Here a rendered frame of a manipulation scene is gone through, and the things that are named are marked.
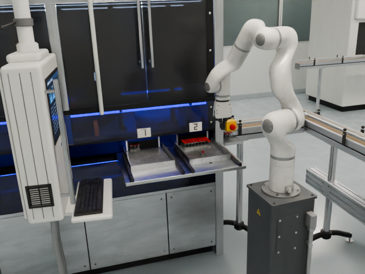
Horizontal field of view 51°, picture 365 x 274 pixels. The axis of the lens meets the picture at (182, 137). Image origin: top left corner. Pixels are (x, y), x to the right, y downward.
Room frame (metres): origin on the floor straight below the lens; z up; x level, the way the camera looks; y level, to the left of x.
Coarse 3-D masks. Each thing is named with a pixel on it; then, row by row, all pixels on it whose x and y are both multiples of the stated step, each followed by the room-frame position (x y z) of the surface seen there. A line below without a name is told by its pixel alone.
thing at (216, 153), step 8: (176, 144) 2.35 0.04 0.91; (216, 144) 2.35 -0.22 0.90; (184, 152) 2.27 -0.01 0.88; (192, 152) 2.26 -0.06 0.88; (200, 152) 2.26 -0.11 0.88; (208, 152) 2.25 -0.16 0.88; (216, 152) 2.25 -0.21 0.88; (224, 152) 2.22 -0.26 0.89; (192, 160) 2.07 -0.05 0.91; (200, 160) 2.08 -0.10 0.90; (208, 160) 2.09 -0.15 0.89; (216, 160) 2.11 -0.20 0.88
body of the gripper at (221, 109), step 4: (216, 100) 2.09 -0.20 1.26; (228, 100) 2.08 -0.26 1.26; (216, 104) 2.07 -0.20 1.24; (220, 104) 2.07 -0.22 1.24; (224, 104) 2.07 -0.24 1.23; (228, 104) 2.08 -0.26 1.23; (216, 108) 2.06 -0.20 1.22; (220, 108) 2.07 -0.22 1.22; (224, 108) 2.07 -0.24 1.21; (228, 108) 2.08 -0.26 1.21; (216, 112) 2.06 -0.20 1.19; (220, 112) 2.07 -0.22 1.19; (224, 112) 2.07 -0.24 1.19; (228, 112) 2.08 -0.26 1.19; (216, 116) 2.06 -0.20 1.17; (220, 116) 2.07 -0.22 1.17; (224, 116) 2.07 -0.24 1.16; (228, 116) 2.08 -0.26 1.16
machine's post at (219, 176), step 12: (216, 0) 2.41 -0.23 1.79; (216, 12) 2.41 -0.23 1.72; (216, 24) 2.41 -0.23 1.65; (216, 36) 2.41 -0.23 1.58; (216, 48) 2.41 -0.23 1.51; (216, 60) 2.41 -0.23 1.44; (216, 132) 2.40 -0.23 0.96; (216, 180) 2.40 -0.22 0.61; (216, 192) 2.40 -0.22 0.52; (216, 204) 2.40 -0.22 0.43; (216, 216) 2.40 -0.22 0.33; (216, 228) 2.40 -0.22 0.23; (216, 240) 2.40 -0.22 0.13; (216, 252) 2.40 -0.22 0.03
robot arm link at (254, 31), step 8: (248, 24) 1.89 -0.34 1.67; (256, 24) 1.84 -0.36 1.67; (264, 24) 1.84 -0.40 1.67; (240, 32) 1.93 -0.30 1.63; (248, 32) 1.88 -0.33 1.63; (256, 32) 1.76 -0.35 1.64; (264, 32) 1.72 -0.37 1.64; (272, 32) 1.72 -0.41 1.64; (240, 40) 1.92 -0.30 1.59; (248, 40) 1.90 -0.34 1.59; (256, 40) 1.74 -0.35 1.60; (264, 40) 1.71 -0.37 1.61; (272, 40) 1.71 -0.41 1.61; (280, 40) 1.74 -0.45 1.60; (240, 48) 1.93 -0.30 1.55; (248, 48) 1.93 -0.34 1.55; (264, 48) 1.73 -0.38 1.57; (272, 48) 1.74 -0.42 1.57
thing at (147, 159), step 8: (128, 152) 2.31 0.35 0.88; (136, 152) 2.30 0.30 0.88; (144, 152) 2.30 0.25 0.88; (152, 152) 2.29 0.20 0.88; (160, 152) 2.28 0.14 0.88; (168, 152) 2.20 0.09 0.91; (128, 160) 2.09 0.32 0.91; (136, 160) 2.16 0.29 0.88; (144, 160) 2.16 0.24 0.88; (152, 160) 2.15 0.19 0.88; (160, 160) 2.15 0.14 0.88; (168, 160) 2.14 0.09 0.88; (136, 168) 2.00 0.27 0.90; (144, 168) 2.02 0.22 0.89; (152, 168) 2.03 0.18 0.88
